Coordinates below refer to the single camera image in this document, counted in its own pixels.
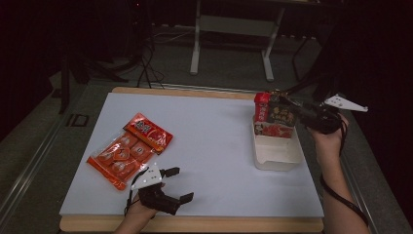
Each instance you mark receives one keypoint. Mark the orange snack packet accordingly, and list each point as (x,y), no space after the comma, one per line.
(130,149)

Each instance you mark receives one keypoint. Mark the person's right hand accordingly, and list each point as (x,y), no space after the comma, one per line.
(328,143)

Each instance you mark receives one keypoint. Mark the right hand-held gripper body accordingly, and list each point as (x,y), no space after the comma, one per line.
(321,120)

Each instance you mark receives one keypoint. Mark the black stand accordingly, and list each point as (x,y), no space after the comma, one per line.
(308,84)
(65,84)

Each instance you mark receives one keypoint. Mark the red and black food packet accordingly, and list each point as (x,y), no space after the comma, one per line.
(269,126)

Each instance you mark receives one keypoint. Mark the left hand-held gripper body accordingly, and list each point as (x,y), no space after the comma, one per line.
(147,178)

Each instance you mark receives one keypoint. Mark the white plastic box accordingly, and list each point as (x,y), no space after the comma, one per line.
(276,152)

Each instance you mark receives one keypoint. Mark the white table mat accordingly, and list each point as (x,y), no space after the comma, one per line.
(201,130)

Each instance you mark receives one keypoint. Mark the white metal desk frame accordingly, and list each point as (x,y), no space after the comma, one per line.
(195,48)

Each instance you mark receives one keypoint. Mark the black floor bracket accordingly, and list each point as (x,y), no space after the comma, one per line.
(78,120)

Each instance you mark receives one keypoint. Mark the person's left hand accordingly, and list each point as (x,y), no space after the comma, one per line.
(139,211)

